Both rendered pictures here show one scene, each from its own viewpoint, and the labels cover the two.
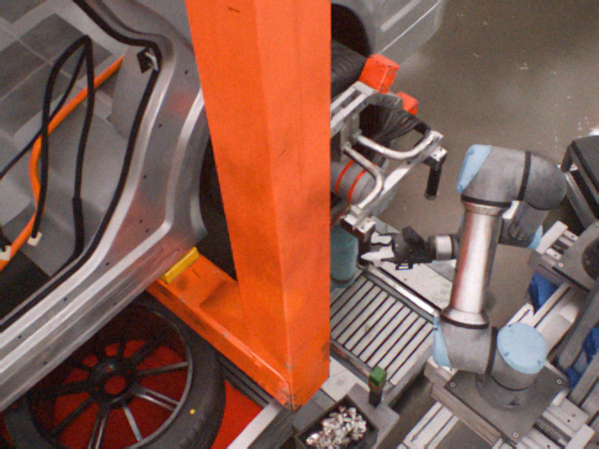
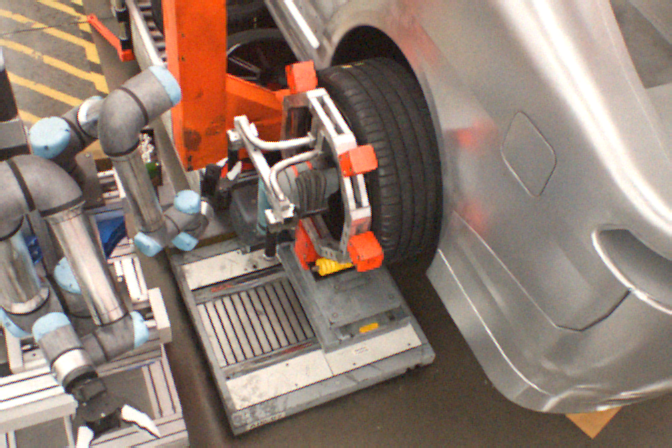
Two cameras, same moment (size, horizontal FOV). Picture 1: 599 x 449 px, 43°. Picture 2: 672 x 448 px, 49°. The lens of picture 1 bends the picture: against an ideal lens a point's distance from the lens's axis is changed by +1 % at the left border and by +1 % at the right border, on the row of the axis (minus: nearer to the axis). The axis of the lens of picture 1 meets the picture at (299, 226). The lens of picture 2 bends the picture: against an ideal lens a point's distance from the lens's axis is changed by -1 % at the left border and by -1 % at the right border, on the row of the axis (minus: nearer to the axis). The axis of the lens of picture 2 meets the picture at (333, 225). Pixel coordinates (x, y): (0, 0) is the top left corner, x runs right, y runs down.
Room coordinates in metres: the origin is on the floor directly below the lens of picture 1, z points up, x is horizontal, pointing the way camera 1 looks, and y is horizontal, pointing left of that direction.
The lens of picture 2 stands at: (1.94, -1.65, 2.62)
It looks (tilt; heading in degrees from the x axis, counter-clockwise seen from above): 52 degrees down; 104
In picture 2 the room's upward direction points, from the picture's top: 10 degrees clockwise
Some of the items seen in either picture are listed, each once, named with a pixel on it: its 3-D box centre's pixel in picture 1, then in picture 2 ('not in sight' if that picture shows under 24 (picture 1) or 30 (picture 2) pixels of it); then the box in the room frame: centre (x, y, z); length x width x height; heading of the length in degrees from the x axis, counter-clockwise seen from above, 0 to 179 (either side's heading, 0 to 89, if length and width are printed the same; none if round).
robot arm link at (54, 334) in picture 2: not in sight; (58, 342); (1.28, -1.12, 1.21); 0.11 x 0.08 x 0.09; 148
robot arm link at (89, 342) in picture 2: not in sight; (74, 360); (1.29, -1.10, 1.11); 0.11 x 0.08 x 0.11; 58
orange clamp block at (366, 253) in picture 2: (400, 110); (364, 251); (1.73, -0.35, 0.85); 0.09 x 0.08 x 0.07; 136
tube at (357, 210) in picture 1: (351, 170); (276, 123); (1.34, -0.15, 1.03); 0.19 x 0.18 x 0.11; 46
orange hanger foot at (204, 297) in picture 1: (207, 287); (285, 101); (1.19, 0.29, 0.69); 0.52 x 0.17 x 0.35; 46
